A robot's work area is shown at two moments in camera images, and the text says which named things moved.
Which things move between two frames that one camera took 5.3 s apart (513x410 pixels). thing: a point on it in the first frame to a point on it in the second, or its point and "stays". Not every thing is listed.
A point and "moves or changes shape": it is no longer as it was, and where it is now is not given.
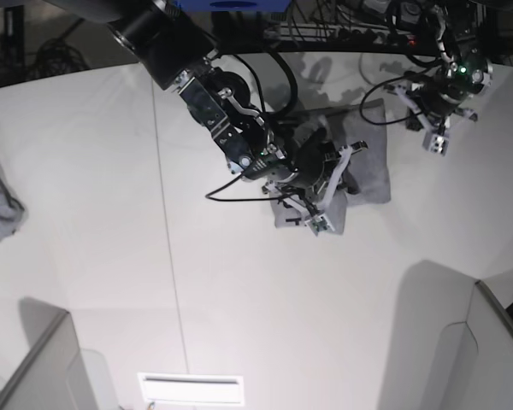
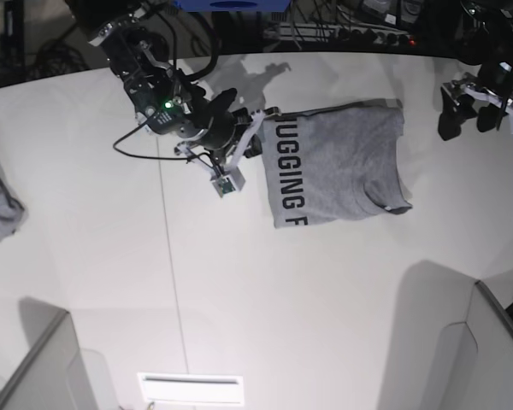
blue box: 191,6 stays
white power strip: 296,34 stays
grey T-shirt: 362,127 moves or changes shape
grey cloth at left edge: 2,211 stays
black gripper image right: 446,92 to 498,77
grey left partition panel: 51,376 stays
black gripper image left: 303,163 to 210,125
